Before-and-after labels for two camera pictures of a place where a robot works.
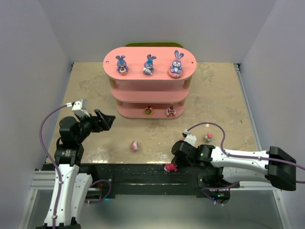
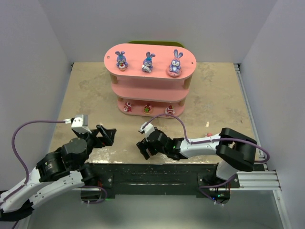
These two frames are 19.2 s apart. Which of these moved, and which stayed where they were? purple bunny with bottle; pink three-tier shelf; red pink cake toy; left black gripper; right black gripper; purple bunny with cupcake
Moved: purple bunny with bottle; left black gripper; red pink cake toy; right black gripper; purple bunny with cupcake
Stayed: pink three-tier shelf
